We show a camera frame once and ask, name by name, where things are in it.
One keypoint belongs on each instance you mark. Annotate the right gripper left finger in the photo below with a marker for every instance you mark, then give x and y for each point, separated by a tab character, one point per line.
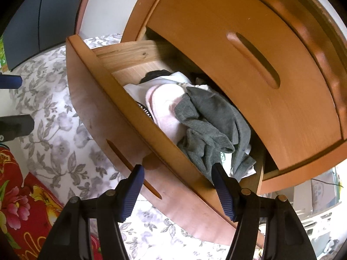
70	237

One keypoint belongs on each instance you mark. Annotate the red floral blanket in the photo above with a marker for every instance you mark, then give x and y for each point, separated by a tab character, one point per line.
28	208

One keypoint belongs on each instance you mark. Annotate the dark blue cabinet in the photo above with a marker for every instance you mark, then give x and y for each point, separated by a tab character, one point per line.
37	26

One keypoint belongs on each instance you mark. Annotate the wooden nightstand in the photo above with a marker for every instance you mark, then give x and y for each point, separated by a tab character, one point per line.
328	54

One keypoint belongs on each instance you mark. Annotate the pink white cloth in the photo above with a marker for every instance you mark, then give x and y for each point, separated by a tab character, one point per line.
159	96

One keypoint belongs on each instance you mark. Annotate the grey floral bedsheet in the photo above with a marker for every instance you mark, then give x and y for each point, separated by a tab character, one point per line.
62	154

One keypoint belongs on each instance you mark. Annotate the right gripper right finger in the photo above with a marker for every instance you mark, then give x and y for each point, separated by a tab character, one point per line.
285	236

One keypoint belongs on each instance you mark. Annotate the wooden drawer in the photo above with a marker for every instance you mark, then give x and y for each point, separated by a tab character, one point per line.
127	136
262	66

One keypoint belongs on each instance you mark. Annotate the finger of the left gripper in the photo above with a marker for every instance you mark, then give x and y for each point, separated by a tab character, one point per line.
10	81
12	127

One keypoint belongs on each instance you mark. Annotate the grey sock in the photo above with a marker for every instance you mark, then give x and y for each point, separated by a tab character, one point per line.
214	127

